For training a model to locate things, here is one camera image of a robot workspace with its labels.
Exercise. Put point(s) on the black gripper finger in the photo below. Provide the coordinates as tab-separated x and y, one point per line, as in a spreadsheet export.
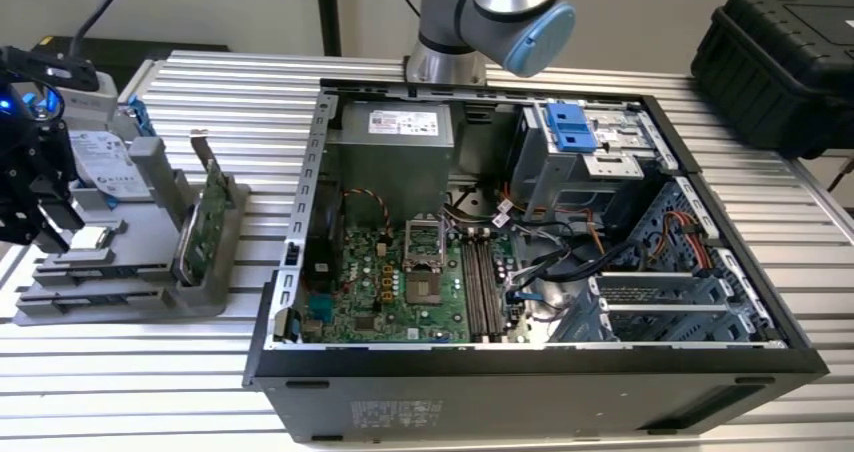
59	224
17	224

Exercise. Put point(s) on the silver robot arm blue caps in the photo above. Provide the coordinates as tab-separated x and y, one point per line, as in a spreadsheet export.
481	17

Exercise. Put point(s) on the silver CPU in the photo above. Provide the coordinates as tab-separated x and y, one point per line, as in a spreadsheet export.
97	238

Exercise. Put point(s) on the hard disk in blue carrier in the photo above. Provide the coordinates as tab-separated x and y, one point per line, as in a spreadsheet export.
114	172

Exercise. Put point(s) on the grey parts rack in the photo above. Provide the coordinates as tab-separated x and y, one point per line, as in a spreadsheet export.
147	232

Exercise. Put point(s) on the green graphics card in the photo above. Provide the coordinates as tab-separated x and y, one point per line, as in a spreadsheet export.
207	222

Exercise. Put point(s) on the black cabinet yellow label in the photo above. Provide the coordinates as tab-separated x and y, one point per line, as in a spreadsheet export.
134	47

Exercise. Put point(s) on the black case fan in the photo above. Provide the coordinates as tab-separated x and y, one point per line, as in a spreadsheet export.
323	252

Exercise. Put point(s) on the green motherboard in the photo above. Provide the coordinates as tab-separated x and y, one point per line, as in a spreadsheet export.
374	292

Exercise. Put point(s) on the grey power supply unit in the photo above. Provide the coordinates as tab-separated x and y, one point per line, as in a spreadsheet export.
394	172

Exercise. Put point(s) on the CPU socket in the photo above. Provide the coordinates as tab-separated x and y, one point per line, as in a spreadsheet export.
422	287

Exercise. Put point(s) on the black open PC case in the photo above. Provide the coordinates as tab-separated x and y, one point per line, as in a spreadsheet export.
468	402

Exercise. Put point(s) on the blue plastic drive latch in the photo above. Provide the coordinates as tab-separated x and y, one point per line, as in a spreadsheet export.
568	132

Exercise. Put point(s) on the grey metal slot cover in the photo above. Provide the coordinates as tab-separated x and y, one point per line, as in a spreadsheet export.
654	289
668	324

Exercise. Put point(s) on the black hard equipment case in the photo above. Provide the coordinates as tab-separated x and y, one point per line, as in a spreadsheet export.
774	72

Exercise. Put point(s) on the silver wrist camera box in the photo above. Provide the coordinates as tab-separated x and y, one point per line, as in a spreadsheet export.
90	102

